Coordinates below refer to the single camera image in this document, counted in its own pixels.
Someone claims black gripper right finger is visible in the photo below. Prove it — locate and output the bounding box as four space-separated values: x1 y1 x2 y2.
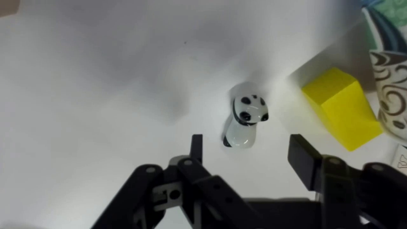
287 134 321 191

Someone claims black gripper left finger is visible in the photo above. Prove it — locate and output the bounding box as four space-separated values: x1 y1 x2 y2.
189 134 203 162

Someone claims small panda figurine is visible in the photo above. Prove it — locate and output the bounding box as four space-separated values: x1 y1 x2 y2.
222 82 268 149

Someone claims yellow block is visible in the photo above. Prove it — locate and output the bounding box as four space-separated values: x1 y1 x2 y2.
301 68 382 152

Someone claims small printed card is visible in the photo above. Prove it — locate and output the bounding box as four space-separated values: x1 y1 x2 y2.
391 145 407 173

